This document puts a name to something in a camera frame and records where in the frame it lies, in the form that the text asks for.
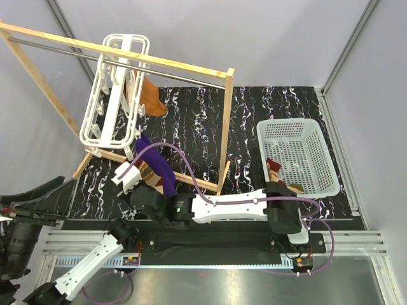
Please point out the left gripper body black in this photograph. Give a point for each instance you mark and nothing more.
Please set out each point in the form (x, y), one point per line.
(32, 213)

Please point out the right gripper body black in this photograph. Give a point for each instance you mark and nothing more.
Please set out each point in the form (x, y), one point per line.
(141, 183)

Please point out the purple sock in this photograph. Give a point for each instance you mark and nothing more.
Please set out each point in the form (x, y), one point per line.
(159, 164)

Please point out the white plastic clip hanger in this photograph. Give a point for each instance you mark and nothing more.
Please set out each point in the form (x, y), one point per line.
(110, 120)

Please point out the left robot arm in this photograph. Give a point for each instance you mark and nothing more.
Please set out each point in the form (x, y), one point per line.
(18, 241)

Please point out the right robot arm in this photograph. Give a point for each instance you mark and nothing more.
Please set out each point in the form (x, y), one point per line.
(276, 204)

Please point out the orange sock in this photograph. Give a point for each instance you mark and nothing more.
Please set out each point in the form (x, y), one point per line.
(149, 96)

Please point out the steel rack rod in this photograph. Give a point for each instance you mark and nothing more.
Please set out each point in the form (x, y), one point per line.
(63, 52)

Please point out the white plastic basket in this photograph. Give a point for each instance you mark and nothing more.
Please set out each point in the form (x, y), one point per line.
(299, 147)

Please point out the wooden hanging rack frame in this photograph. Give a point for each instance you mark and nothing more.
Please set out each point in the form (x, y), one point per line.
(228, 76)

